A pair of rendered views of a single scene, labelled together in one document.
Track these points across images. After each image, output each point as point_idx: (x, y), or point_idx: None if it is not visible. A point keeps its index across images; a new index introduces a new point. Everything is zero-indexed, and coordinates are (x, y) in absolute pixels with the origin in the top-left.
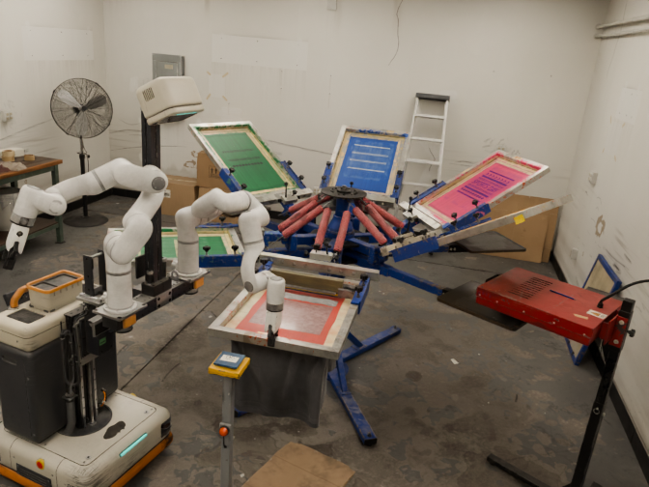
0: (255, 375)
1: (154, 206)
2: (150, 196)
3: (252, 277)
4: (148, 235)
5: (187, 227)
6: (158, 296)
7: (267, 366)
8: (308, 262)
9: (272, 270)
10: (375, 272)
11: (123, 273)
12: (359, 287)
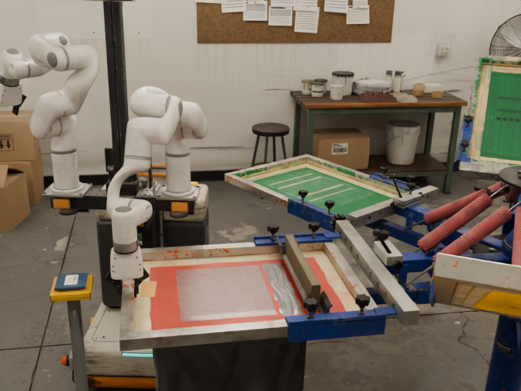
0: None
1: (70, 88)
2: (70, 77)
3: (107, 197)
4: (47, 114)
5: None
6: None
7: None
8: (359, 252)
9: (286, 235)
10: (405, 307)
11: (54, 152)
12: (307, 302)
